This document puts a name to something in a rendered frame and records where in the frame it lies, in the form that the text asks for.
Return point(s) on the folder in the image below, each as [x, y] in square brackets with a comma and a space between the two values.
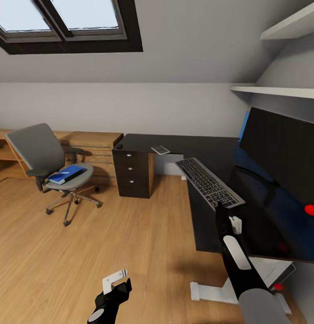
[65, 174]

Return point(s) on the monitor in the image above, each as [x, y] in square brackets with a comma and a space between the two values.
[284, 147]

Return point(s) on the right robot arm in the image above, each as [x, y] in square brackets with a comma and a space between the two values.
[257, 303]

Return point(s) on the keyboard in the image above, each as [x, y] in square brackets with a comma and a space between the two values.
[208, 184]

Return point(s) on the swivel chair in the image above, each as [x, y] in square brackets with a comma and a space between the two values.
[43, 154]

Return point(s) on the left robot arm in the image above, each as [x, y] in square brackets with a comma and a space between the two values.
[109, 300]

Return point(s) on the notebook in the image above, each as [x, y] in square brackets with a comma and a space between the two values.
[160, 150]

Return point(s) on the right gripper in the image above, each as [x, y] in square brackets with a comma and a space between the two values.
[222, 216]

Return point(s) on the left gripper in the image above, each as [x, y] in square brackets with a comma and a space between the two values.
[119, 294]

